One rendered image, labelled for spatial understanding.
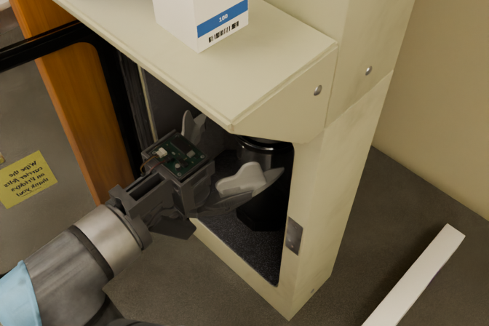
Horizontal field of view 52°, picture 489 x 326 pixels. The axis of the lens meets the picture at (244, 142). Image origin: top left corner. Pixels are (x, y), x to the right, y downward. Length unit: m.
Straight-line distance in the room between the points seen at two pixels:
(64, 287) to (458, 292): 0.64
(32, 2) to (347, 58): 0.39
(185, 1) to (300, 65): 0.09
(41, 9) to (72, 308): 0.34
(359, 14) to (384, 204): 0.65
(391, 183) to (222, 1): 0.73
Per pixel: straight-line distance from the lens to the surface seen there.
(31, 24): 0.66
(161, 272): 0.90
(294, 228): 0.60
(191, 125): 0.68
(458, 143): 0.99
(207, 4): 0.35
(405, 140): 1.05
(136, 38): 0.38
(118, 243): 0.56
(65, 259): 0.56
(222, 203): 0.62
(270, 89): 0.34
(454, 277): 0.95
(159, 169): 0.58
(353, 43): 0.40
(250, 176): 0.61
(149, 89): 0.70
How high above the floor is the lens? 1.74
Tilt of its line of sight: 50 degrees down
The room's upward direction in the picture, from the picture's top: straight up
